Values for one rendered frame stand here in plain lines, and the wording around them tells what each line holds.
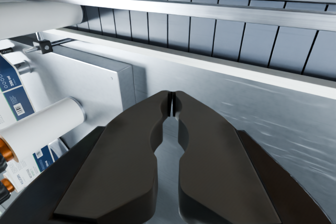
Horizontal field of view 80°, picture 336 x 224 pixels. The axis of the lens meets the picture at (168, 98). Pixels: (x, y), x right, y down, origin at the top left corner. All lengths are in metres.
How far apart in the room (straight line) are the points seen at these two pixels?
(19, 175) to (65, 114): 0.39
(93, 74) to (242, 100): 0.34
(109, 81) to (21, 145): 0.25
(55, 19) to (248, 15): 0.33
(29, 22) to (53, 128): 0.28
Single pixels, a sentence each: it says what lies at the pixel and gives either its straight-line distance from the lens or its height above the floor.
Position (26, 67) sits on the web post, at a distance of 0.79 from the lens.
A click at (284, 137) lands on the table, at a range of 0.40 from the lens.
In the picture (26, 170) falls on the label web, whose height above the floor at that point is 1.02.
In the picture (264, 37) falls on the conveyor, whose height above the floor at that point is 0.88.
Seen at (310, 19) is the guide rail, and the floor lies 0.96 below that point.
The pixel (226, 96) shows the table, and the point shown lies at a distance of 0.38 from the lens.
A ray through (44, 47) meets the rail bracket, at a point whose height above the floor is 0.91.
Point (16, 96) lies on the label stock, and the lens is 0.79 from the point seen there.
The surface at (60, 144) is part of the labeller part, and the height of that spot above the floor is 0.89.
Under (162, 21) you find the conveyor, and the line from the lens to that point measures 0.34.
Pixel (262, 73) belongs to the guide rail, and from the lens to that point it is 0.26.
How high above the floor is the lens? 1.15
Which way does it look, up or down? 46 degrees down
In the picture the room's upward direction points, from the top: 129 degrees counter-clockwise
